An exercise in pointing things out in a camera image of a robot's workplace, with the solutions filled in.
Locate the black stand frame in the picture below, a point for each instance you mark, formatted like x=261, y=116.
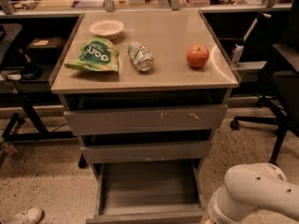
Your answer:
x=9, y=32

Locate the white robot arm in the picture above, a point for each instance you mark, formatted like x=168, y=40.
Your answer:
x=249, y=188

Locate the grey drawer cabinet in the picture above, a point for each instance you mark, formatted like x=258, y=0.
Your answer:
x=167, y=35

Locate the white handled tool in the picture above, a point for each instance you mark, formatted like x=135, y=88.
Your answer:
x=240, y=42

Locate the black office chair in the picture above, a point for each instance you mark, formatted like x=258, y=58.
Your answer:
x=281, y=76

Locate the grey bottom drawer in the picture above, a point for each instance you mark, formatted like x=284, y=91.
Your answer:
x=157, y=192

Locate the green chip bag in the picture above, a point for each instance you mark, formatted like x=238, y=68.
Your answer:
x=97, y=55

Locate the crushed soda can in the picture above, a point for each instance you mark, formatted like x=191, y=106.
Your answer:
x=140, y=56

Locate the white sneaker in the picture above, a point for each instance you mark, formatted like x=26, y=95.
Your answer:
x=32, y=215

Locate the grey middle drawer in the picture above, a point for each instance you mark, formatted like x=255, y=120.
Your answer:
x=161, y=146

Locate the red apple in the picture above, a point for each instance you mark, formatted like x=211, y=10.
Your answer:
x=197, y=56

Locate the grey drawer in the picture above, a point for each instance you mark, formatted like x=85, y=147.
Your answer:
x=157, y=192
x=161, y=146
x=94, y=114

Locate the white paper bowl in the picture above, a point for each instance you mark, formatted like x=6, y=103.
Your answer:
x=109, y=29

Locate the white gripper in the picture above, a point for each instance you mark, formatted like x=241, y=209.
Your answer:
x=217, y=215

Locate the black box with label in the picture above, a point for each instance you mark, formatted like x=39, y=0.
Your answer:
x=46, y=47

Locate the grey top drawer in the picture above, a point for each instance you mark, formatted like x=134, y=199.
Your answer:
x=94, y=114

